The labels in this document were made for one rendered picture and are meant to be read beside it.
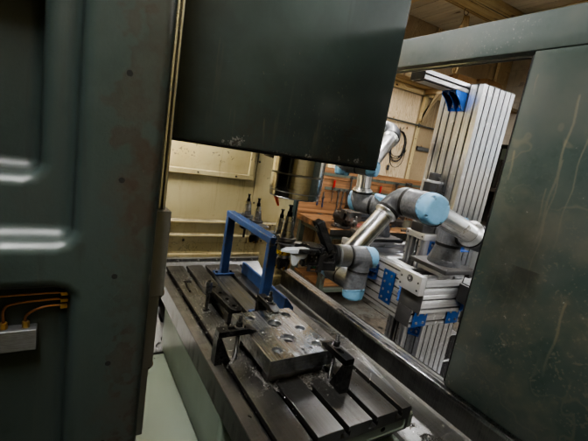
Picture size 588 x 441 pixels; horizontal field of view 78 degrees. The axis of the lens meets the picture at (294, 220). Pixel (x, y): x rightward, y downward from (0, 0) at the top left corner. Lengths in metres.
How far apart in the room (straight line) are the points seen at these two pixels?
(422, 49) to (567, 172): 0.78
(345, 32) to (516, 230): 0.82
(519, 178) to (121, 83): 1.18
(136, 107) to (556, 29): 1.25
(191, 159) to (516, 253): 1.53
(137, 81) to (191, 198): 1.50
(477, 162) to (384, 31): 1.13
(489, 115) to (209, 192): 1.51
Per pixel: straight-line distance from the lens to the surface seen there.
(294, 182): 1.05
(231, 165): 2.11
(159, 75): 0.62
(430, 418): 1.66
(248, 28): 0.92
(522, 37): 1.53
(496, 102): 2.17
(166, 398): 1.55
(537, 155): 1.39
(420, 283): 1.73
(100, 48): 0.61
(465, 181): 2.07
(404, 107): 4.95
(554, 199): 1.35
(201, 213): 2.11
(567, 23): 1.48
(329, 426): 1.08
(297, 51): 0.98
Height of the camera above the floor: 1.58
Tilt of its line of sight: 11 degrees down
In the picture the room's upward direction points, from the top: 10 degrees clockwise
